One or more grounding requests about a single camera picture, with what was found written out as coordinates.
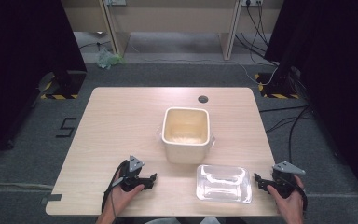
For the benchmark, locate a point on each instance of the black stand base striped tape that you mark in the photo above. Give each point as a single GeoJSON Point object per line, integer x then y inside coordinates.
{"type": "Point", "coordinates": [276, 85]}
{"type": "Point", "coordinates": [65, 85]}

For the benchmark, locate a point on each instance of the light wooden desk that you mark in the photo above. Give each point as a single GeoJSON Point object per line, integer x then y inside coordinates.
{"type": "Point", "coordinates": [174, 18]}

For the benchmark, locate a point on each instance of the person's left hand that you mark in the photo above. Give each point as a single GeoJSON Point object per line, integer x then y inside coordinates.
{"type": "Point", "coordinates": [122, 197]}

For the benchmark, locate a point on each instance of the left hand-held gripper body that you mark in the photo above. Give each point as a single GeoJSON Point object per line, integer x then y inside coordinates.
{"type": "Point", "coordinates": [130, 180]}

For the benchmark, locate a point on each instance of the white wall power socket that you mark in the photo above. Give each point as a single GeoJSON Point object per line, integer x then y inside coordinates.
{"type": "Point", "coordinates": [252, 2]}

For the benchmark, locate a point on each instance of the white square plastic container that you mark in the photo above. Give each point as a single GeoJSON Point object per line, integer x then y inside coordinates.
{"type": "Point", "coordinates": [185, 135]}

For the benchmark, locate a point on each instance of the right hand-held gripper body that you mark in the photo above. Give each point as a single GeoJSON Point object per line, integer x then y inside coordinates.
{"type": "Point", "coordinates": [284, 182]}

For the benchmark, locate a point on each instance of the green plastic bag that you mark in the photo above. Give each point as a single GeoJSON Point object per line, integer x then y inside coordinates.
{"type": "Point", "coordinates": [107, 59]}

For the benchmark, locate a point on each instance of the person's right hand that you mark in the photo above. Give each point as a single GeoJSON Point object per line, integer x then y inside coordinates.
{"type": "Point", "coordinates": [289, 203]}

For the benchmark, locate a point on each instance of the black curtain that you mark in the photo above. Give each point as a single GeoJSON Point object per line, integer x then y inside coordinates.
{"type": "Point", "coordinates": [18, 62]}
{"type": "Point", "coordinates": [338, 77]}

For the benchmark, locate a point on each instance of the clear plastic tray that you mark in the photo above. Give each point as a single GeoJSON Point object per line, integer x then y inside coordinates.
{"type": "Point", "coordinates": [223, 183]}

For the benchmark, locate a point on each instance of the person's grey trouser legs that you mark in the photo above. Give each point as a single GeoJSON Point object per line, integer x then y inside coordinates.
{"type": "Point", "coordinates": [183, 221]}

